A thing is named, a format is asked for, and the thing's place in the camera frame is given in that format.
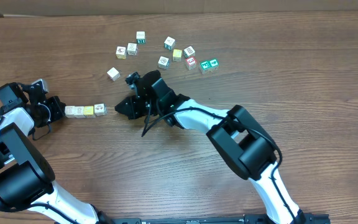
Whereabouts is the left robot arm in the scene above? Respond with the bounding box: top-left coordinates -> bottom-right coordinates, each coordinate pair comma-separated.
0,79 -> 112,223

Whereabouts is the pale yellow block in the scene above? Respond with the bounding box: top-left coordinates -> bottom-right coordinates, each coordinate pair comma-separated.
172,49 -> 182,62

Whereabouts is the white block green side top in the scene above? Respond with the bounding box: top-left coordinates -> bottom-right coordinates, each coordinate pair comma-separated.
136,31 -> 146,44

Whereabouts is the white block teal side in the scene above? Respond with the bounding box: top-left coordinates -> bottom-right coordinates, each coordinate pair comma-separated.
163,37 -> 176,50

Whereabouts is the white block brown print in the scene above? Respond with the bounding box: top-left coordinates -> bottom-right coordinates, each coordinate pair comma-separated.
127,43 -> 138,55

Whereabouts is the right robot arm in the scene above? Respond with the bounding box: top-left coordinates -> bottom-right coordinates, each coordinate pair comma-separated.
115,70 -> 305,223

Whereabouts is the green framed block left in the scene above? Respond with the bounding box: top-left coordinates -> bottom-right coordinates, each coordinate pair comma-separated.
200,60 -> 211,74

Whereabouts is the yellow topped wooden block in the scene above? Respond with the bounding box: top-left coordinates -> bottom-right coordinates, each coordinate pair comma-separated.
83,106 -> 96,118

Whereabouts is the green framed block right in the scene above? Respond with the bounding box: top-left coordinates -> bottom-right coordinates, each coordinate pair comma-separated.
209,58 -> 219,72

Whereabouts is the red framed number block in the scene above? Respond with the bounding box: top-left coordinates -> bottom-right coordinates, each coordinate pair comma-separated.
185,56 -> 197,70

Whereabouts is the white block yellow side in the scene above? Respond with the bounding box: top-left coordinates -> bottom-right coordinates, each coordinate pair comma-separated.
116,46 -> 127,59

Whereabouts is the white block dark green side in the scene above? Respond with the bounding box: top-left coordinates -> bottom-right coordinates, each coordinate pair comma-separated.
183,46 -> 196,58

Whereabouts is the white block blue number side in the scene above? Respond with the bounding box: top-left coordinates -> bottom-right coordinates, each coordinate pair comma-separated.
94,103 -> 107,116

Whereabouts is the plain white wooden block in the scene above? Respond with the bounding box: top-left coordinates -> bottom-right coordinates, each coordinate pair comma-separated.
107,67 -> 121,82

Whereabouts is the white block blue letter side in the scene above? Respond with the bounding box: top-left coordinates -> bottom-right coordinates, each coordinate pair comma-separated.
73,106 -> 85,118

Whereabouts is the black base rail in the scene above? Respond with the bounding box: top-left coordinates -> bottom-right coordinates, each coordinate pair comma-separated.
104,213 -> 331,224

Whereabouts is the green framed block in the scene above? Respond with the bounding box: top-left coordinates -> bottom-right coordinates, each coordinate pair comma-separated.
209,58 -> 219,72
200,60 -> 211,74

